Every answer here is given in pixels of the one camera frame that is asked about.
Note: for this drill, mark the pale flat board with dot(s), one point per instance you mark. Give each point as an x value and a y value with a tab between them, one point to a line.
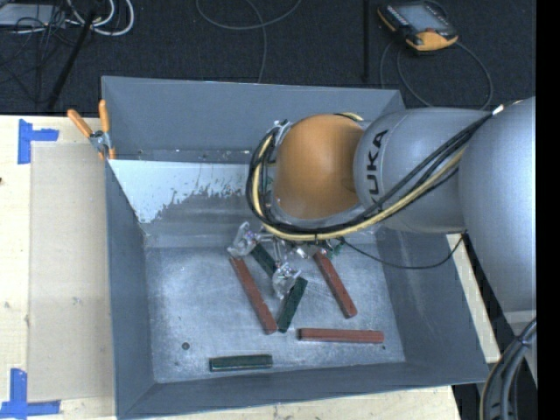
65	256

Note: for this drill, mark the red-brown flat block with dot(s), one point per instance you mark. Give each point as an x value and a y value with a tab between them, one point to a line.
336	285
254	296
341	335

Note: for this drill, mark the dark green flat block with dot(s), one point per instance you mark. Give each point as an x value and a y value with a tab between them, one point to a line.
264	259
292	305
240	362

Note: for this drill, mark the grey metal bin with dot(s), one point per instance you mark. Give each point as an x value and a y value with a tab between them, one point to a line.
205	304

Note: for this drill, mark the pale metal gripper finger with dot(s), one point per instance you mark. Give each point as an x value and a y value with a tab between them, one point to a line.
283	280
241	241

